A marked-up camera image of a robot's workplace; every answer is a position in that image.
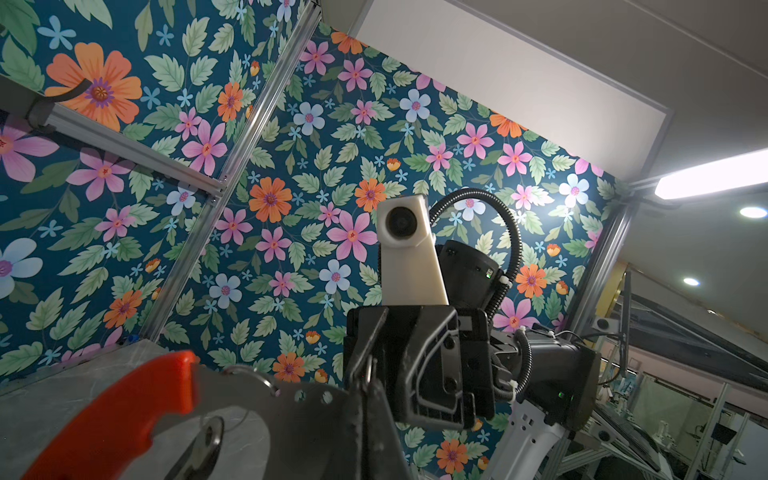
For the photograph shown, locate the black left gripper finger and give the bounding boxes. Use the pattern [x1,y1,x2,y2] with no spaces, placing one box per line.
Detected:
[321,379,411,480]

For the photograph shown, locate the red keyring opener tool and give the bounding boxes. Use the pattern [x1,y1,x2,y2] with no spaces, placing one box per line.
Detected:
[23,351,348,479]

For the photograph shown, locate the aluminium front right post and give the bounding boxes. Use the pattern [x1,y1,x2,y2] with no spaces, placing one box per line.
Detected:
[565,200,638,337]

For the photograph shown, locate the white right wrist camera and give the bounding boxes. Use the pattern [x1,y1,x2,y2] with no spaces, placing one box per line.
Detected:
[377,195,448,306]

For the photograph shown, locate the aluminium back right post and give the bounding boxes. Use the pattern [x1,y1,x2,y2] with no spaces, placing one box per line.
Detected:
[139,1,322,342]

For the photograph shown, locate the black corrugated cable conduit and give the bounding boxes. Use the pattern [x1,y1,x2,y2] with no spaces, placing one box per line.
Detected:
[428,187,534,397]

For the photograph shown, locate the white ceiling light panel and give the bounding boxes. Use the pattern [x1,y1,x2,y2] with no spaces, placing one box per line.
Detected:
[349,1,671,181]

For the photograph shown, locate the aluminium post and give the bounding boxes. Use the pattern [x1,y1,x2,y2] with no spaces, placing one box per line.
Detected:
[139,1,322,342]
[565,200,638,337]

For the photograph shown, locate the aluminium back top beam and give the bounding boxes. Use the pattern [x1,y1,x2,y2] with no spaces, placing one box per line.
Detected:
[38,102,224,198]

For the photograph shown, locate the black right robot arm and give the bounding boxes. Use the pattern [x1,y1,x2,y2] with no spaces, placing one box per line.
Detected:
[328,241,599,479]

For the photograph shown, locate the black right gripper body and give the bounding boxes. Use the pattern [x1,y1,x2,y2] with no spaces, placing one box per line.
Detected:
[343,305,495,430]

